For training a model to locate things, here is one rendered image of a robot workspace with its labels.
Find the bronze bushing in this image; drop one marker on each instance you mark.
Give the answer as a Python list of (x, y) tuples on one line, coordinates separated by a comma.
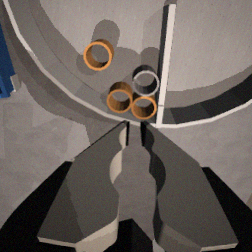
[(117, 106), (91, 62), (143, 112)]

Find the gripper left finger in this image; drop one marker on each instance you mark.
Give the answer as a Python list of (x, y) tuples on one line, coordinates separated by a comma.
[(76, 209)]

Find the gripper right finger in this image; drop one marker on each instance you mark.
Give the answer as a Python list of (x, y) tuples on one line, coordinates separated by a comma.
[(195, 211)]

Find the white round turntable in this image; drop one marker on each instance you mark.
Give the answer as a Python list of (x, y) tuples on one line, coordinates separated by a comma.
[(210, 72)]

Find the grey metal sleeve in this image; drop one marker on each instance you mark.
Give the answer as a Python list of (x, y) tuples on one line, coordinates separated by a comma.
[(145, 90)]

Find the blue crate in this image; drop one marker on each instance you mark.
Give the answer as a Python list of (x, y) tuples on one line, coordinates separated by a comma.
[(8, 79)]

